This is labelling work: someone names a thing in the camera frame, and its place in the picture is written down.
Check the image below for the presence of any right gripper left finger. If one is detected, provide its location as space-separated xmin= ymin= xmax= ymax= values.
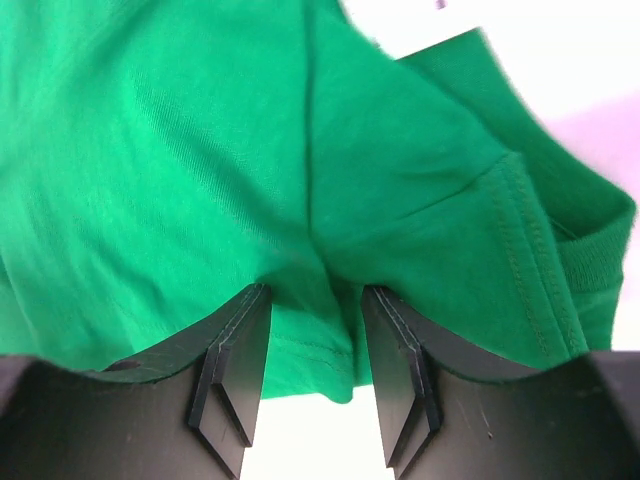
xmin=1 ymin=284 xmax=271 ymax=479

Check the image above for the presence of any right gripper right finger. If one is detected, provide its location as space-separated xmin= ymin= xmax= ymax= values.
xmin=361 ymin=287 xmax=639 ymax=479

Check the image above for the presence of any green t shirt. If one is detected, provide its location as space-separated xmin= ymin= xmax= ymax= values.
xmin=1 ymin=1 xmax=636 ymax=403

